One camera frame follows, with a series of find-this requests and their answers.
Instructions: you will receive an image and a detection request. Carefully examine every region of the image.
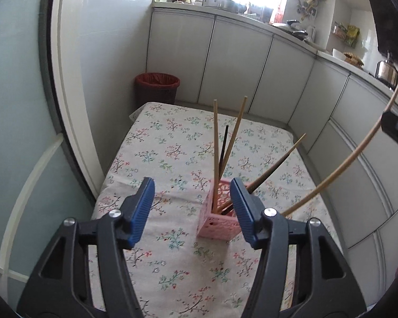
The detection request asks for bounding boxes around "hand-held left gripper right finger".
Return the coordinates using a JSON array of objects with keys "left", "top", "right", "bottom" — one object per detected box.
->
[{"left": 230, "top": 178, "right": 367, "bottom": 318}]

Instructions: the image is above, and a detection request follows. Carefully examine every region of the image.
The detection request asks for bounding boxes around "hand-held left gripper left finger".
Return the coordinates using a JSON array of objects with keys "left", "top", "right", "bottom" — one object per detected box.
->
[{"left": 16, "top": 177, "right": 156, "bottom": 318}]

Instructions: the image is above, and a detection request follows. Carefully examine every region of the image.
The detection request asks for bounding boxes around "pink openwork utensil holder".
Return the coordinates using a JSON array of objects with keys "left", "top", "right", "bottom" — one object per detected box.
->
[{"left": 196, "top": 179, "right": 249, "bottom": 241}]

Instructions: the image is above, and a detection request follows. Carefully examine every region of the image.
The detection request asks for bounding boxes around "bamboo chopstick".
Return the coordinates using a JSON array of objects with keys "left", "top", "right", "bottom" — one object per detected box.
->
[
  {"left": 220, "top": 133, "right": 306, "bottom": 213},
  {"left": 219, "top": 96, "right": 248, "bottom": 179},
  {"left": 213, "top": 99, "right": 220, "bottom": 213},
  {"left": 280, "top": 68, "right": 398, "bottom": 217}
]

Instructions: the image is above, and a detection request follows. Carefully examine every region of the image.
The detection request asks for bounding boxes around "steel kettle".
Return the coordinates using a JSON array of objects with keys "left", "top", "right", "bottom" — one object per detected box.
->
[{"left": 375, "top": 50, "right": 398, "bottom": 90}]

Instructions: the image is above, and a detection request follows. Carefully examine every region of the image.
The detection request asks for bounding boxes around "floral tablecloth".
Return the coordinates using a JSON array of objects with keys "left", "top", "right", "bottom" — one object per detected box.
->
[{"left": 88, "top": 102, "right": 344, "bottom": 318}]

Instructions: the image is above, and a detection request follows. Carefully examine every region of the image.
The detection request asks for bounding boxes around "woven basket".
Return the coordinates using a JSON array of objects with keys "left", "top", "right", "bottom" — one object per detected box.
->
[{"left": 344, "top": 52, "right": 365, "bottom": 67}]

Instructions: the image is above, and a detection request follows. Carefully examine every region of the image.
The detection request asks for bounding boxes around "black range hood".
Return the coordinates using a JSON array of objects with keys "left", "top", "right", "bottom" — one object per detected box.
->
[{"left": 361, "top": 0, "right": 398, "bottom": 63}]

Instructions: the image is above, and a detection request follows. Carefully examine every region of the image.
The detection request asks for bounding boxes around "red-lined trash bin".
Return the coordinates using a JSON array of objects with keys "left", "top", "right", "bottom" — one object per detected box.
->
[{"left": 134, "top": 73, "right": 180, "bottom": 105}]

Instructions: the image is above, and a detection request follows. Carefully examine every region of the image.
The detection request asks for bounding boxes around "black wok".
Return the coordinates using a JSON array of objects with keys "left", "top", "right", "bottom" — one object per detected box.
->
[{"left": 272, "top": 20, "right": 309, "bottom": 40}]

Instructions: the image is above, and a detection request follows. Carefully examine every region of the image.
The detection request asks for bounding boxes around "frosted glass door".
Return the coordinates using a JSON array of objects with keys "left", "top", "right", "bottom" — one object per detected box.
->
[{"left": 0, "top": 0, "right": 98, "bottom": 305}]

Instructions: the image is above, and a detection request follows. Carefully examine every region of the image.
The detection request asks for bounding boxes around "steel basin with lid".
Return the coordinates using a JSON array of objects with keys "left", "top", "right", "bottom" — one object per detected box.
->
[{"left": 202, "top": 0, "right": 248, "bottom": 13}]

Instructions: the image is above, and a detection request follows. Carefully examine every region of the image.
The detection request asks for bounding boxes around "wall rack with packets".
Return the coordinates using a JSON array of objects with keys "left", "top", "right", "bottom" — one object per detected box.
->
[{"left": 332, "top": 23, "right": 360, "bottom": 47}]

